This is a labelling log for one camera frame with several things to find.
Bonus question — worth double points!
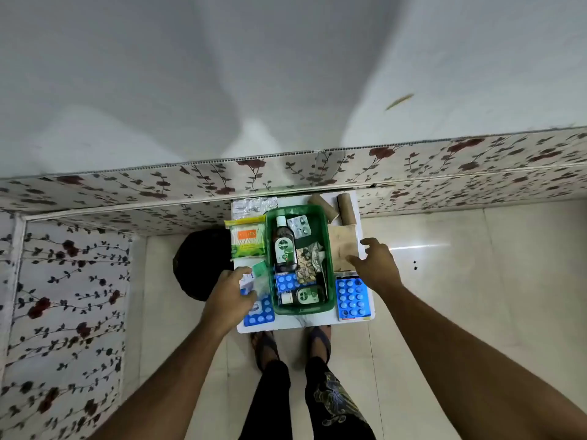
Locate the person's right hand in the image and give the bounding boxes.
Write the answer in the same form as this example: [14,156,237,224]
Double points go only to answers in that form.
[345,237,403,297]

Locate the person's left hand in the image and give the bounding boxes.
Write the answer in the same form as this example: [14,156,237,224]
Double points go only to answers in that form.
[201,267,258,337]

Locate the person's right forearm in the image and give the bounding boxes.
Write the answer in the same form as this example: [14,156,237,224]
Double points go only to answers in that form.
[380,283,587,440]

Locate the person's left forearm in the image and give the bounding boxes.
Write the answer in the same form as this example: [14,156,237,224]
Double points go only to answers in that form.
[89,316,230,440]

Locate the beige gauze cloth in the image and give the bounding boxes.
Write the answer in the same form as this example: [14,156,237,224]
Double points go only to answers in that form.
[329,224,360,273]

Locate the blue tablet blister pack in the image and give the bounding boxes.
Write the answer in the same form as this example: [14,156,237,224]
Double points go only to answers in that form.
[242,298,276,327]
[335,277,370,321]
[275,272,301,293]

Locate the green plastic basket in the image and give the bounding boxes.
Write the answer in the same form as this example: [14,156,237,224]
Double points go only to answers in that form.
[264,204,336,316]

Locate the patterned foil medicine strips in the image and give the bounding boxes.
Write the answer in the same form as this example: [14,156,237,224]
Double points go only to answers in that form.
[295,242,325,285]

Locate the brown bandage roll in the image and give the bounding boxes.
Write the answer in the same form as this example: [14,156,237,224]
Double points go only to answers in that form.
[308,193,340,223]
[337,192,358,226]

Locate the green cotton swab pack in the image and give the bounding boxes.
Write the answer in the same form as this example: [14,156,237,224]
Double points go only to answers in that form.
[229,223,268,260]

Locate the small brown antiseptic bottle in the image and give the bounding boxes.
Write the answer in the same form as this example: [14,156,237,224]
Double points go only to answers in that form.
[280,287,322,307]

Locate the black round stool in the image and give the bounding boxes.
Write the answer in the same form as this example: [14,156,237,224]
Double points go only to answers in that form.
[172,226,235,302]

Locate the person's left sandal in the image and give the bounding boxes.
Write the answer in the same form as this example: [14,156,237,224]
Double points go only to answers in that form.
[251,331,281,372]

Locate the person's sandal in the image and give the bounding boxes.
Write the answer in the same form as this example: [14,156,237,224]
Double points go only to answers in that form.
[306,325,332,365]
[251,331,281,372]

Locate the large brown antiseptic bottle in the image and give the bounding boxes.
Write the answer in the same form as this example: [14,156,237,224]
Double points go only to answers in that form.
[273,215,299,274]

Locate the silver tablet blister pack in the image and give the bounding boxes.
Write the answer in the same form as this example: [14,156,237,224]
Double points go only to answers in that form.
[286,214,313,238]

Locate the yellow-green flat packet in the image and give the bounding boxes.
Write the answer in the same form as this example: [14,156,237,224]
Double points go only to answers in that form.
[223,214,267,229]

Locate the person's right sandal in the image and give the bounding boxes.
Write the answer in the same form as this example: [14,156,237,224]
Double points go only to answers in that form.
[306,325,332,365]

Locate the silver foil tablet strips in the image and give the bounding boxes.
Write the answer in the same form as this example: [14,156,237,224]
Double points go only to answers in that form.
[231,196,279,216]

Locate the person's left leg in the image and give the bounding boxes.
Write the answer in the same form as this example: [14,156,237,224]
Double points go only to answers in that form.
[238,359,294,440]

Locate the person's leg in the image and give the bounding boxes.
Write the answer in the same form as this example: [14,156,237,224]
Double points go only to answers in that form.
[304,356,377,440]
[238,359,294,440]

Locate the person's right leg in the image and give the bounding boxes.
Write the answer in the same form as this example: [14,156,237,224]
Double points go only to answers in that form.
[304,356,377,440]

